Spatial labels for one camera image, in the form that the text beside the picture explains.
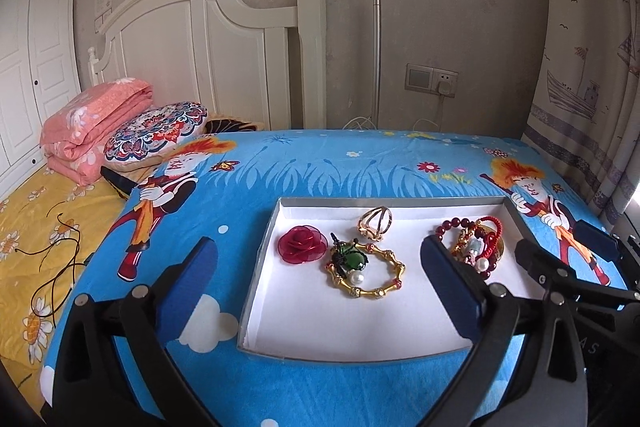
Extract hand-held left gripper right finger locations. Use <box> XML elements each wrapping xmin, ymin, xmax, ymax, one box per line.
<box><xmin>420</xmin><ymin>234</ymin><xmax>588</xmax><ymax>427</ymax></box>

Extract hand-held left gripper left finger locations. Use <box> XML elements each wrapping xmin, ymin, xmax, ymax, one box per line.
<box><xmin>42</xmin><ymin>236</ymin><xmax>221</xmax><ymax>427</ymax></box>

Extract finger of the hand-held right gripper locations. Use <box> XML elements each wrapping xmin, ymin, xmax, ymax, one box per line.
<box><xmin>574</xmin><ymin>218</ymin><xmax>640</xmax><ymax>281</ymax></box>
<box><xmin>514</xmin><ymin>237</ymin><xmax>640</xmax><ymax>308</ymax></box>

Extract red bead bracelet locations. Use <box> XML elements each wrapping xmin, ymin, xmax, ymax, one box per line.
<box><xmin>434</xmin><ymin>217</ymin><xmax>501</xmax><ymax>284</ymax></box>

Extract red string charm bracelet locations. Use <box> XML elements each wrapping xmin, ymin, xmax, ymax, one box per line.
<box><xmin>452</xmin><ymin>216</ymin><xmax>505</xmax><ymax>281</ymax></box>

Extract gold bamboo-link bracelet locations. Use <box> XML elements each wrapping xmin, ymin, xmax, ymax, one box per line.
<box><xmin>324</xmin><ymin>244</ymin><xmax>407</xmax><ymax>301</ymax></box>

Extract green beetle brooch with pearl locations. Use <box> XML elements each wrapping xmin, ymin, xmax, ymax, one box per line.
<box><xmin>327</xmin><ymin>232</ymin><xmax>374</xmax><ymax>286</ymax></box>

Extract grey shallow box tray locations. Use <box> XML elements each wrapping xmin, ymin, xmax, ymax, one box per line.
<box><xmin>236</xmin><ymin>196</ymin><xmax>551</xmax><ymax>363</ymax></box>

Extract red rose brooch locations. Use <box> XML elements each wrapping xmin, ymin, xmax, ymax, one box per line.
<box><xmin>276</xmin><ymin>227</ymin><xmax>329</xmax><ymax>266</ymax></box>

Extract gold interlocked rings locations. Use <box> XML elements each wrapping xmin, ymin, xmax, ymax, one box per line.
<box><xmin>357</xmin><ymin>206</ymin><xmax>392</xmax><ymax>242</ymax></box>

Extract black flat object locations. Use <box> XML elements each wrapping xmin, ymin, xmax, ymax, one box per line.
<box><xmin>100</xmin><ymin>165</ymin><xmax>136</xmax><ymax>200</ymax></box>

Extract mandala patterned pillow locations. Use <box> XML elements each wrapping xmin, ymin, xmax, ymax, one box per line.
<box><xmin>103</xmin><ymin>102</ymin><xmax>209</xmax><ymax>173</ymax></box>

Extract dark patterned cushion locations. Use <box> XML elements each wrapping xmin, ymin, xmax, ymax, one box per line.
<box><xmin>205</xmin><ymin>117</ymin><xmax>266</xmax><ymax>136</ymax></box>

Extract yellow floral bed sheet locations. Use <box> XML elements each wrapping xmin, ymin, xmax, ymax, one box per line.
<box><xmin>0</xmin><ymin>164</ymin><xmax>129</xmax><ymax>408</ymax></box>

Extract blue cartoon printed blanket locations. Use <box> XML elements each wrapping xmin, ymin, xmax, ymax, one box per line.
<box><xmin>42</xmin><ymin>129</ymin><xmax>636</xmax><ymax>427</ymax></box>

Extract ship printed curtain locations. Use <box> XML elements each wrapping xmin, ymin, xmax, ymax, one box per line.
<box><xmin>520</xmin><ymin>0</ymin><xmax>640</xmax><ymax>229</ymax></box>

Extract folded pink floral quilt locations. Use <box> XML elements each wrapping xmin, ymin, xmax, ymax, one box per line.
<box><xmin>40</xmin><ymin>78</ymin><xmax>155</xmax><ymax>186</ymax></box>

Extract white wooden headboard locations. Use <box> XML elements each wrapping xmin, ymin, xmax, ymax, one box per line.
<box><xmin>87</xmin><ymin>0</ymin><xmax>328</xmax><ymax>130</ymax></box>

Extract white wardrobe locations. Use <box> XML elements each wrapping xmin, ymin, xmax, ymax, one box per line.
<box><xmin>0</xmin><ymin>0</ymin><xmax>82</xmax><ymax>180</ymax></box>

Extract black cord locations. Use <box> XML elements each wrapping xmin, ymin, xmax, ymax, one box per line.
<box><xmin>17</xmin><ymin>213</ymin><xmax>94</xmax><ymax>319</ymax></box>

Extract white charger cable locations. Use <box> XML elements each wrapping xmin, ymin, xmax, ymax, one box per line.
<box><xmin>412</xmin><ymin>97</ymin><xmax>449</xmax><ymax>130</ymax></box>

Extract grey wall switch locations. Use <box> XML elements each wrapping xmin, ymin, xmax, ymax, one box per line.
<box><xmin>405</xmin><ymin>63</ymin><xmax>436</xmax><ymax>90</ymax></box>

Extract white wall socket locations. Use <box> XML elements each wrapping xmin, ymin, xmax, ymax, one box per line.
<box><xmin>434</xmin><ymin>69</ymin><xmax>459</xmax><ymax>94</ymax></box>

